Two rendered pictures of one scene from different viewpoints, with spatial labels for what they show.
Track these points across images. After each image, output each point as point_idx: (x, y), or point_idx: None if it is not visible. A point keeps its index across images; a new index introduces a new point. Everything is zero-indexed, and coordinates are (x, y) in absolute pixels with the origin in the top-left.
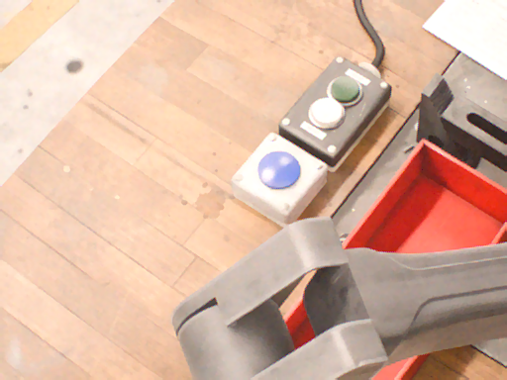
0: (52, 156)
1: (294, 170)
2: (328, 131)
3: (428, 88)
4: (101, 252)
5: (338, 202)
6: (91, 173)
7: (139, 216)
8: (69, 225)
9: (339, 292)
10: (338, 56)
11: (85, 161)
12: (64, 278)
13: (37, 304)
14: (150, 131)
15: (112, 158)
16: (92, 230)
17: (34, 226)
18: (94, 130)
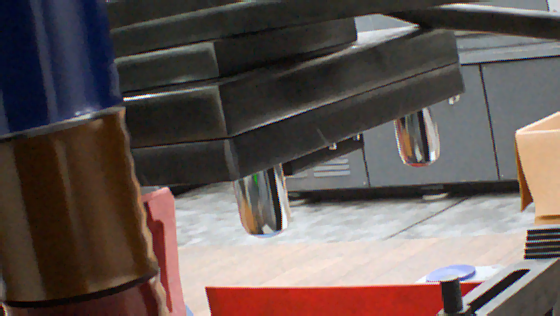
0: (468, 242)
1: (448, 275)
2: None
3: (539, 226)
4: (358, 281)
5: None
6: (453, 256)
7: (405, 281)
8: (389, 265)
9: None
10: None
11: (466, 251)
12: (326, 277)
13: (296, 276)
14: (512, 259)
15: (473, 257)
16: (385, 272)
17: (386, 256)
18: (505, 244)
